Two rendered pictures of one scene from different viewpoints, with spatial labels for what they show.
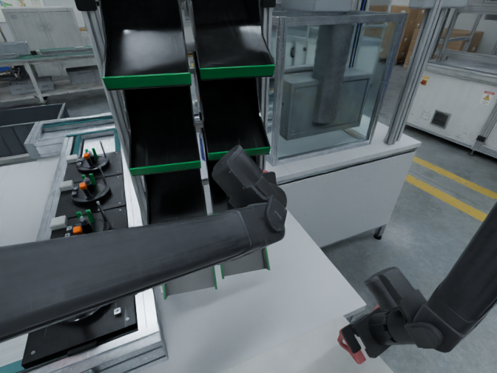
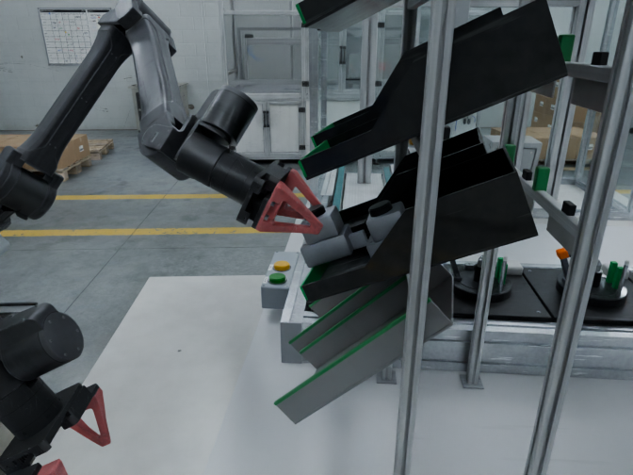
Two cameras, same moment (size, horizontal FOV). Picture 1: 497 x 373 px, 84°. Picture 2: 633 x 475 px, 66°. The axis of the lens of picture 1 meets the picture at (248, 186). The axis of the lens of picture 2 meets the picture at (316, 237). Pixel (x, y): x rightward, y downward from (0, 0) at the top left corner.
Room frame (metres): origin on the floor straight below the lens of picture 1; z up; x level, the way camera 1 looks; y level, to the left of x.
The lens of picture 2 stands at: (0.79, -0.51, 1.49)
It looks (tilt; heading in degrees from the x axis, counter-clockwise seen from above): 22 degrees down; 118
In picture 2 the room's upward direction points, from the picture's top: straight up
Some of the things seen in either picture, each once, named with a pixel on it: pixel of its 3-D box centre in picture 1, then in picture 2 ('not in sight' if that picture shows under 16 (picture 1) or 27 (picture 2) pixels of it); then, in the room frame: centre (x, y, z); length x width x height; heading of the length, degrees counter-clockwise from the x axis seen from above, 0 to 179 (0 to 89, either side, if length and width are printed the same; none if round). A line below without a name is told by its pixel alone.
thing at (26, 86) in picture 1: (32, 85); not in sight; (4.75, 3.63, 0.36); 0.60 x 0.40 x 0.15; 122
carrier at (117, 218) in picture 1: (85, 226); (481, 270); (0.66, 0.53, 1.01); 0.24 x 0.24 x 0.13; 23
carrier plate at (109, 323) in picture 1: (86, 301); not in sight; (0.42, 0.43, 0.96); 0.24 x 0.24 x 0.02; 23
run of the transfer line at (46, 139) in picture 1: (221, 112); not in sight; (1.94, 0.20, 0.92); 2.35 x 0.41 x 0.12; 113
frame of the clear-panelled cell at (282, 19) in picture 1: (310, 83); not in sight; (1.63, -0.36, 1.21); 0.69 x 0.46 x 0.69; 113
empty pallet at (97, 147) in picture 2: not in sight; (62, 150); (-5.54, 3.80, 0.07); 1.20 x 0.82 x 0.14; 37
